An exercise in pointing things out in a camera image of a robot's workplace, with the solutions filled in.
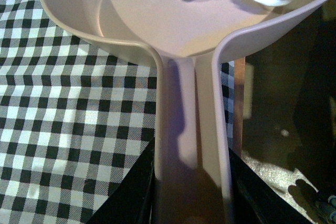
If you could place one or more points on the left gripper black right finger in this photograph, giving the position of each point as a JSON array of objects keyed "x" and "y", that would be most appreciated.
[{"x": 267, "y": 193}]

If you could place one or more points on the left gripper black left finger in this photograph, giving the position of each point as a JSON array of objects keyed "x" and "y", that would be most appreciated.
[{"x": 132, "y": 200}]

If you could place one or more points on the beige plastic dustpan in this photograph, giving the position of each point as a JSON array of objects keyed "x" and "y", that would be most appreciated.
[{"x": 186, "y": 41}]

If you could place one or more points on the black white checkered bedsheet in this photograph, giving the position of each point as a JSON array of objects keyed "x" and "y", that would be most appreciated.
[{"x": 74, "y": 119}]

